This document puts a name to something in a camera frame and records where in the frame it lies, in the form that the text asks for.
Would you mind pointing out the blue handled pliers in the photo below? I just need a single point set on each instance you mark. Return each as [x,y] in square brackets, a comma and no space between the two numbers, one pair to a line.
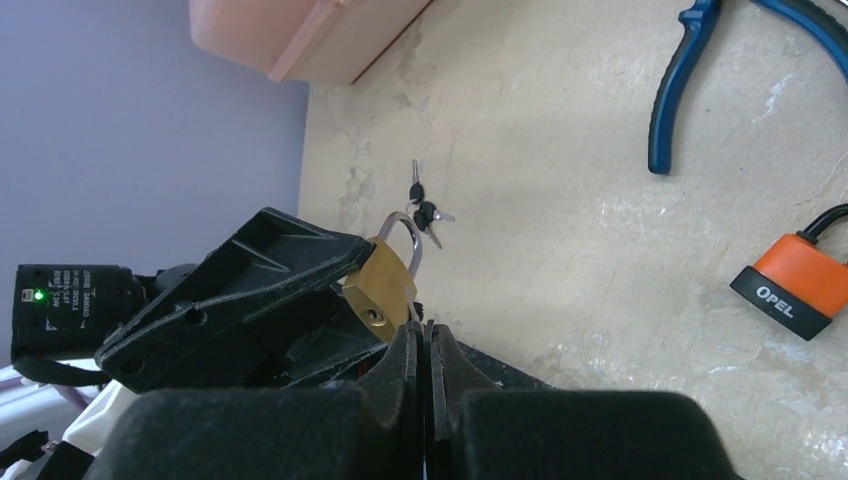
[699,23]

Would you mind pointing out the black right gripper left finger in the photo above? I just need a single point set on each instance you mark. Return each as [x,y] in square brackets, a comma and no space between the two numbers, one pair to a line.
[371,430]

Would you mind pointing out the brass padlock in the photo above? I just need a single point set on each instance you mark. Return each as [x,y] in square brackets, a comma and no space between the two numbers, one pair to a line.
[382,292]

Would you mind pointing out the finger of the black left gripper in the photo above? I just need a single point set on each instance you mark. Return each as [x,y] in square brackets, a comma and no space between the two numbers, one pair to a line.
[239,311]
[340,353]

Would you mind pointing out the orange black padlock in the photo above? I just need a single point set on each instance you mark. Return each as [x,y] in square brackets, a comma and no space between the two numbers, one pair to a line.
[796,284]

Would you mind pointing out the pink translucent plastic toolbox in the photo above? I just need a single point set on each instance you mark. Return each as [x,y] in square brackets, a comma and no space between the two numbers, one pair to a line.
[324,42]

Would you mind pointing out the black headed key bunch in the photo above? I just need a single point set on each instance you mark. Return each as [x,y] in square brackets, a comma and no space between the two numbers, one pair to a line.
[425,212]

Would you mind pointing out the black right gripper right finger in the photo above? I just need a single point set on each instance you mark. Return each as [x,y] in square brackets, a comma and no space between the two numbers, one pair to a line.
[563,437]

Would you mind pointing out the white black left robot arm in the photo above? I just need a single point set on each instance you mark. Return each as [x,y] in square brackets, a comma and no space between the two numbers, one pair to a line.
[63,314]

